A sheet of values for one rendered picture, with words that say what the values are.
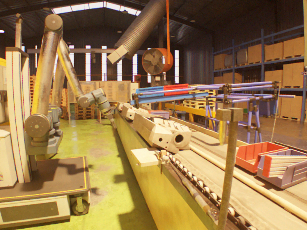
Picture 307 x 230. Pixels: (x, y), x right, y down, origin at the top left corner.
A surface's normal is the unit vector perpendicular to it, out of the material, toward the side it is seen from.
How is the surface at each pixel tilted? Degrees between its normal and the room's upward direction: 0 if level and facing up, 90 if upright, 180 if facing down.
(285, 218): 0
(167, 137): 90
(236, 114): 90
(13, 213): 90
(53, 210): 90
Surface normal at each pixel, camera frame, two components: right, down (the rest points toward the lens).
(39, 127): 0.48, 0.11
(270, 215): 0.00, -0.99
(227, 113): 0.28, 0.12
